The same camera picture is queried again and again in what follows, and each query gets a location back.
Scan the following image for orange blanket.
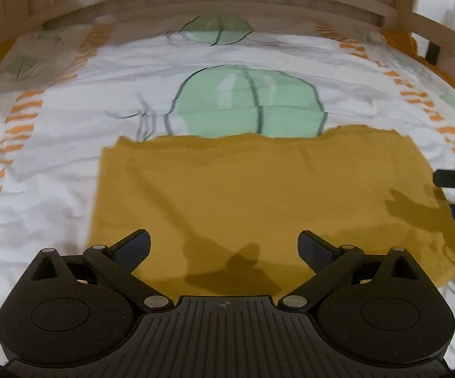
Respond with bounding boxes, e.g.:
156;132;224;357
0;29;455;89

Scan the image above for white patterned bed sheet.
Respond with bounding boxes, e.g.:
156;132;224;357
0;13;455;375

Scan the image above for mustard yellow knit garment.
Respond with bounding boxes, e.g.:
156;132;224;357
89;125;455;298

